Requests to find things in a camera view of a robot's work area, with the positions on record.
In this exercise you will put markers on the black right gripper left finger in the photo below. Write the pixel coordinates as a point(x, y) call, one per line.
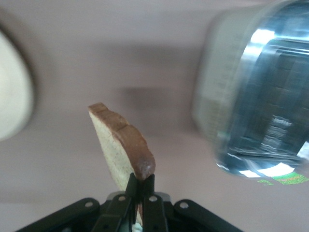
point(116, 212)

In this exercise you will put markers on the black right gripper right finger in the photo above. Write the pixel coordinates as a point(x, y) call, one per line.
point(154, 212)

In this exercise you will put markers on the brown-crusted bread slice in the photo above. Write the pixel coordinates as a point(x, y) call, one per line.
point(125, 145)

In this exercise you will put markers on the round light wooden plate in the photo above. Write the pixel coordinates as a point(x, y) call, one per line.
point(12, 91)

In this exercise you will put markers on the beige and chrome toaster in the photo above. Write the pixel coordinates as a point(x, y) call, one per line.
point(253, 96)

